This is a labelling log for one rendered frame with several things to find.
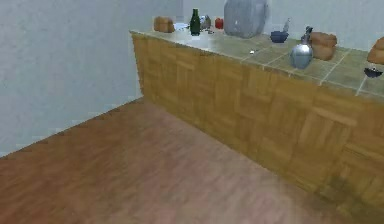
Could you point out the wooden counter with tiled top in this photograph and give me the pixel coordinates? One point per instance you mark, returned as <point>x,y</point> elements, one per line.
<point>253,100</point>

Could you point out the white plate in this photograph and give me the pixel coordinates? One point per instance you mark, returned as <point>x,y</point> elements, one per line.
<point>181,26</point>

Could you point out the dark green bottle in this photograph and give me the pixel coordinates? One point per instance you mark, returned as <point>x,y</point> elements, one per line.
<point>195,23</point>

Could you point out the small grey shaker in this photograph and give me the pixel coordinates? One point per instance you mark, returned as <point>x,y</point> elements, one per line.
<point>206,22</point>

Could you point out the brown bread loaf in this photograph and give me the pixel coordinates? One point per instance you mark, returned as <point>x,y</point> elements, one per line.
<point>377,51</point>
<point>163,24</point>
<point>322,45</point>

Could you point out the grey rounded appliance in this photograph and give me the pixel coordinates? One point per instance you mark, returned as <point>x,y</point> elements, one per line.
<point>245,18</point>

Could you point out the dark blue bowl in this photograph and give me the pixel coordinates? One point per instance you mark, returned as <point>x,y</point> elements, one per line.
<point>279,36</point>

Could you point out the silver kettle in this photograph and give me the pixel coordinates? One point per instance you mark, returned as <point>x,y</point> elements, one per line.
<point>301,55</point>

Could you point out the clear glass bottle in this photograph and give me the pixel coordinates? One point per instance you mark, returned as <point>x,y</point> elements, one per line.
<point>286,25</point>

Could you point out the small dark blue dish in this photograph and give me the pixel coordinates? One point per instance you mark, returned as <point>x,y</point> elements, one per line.
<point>372,72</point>

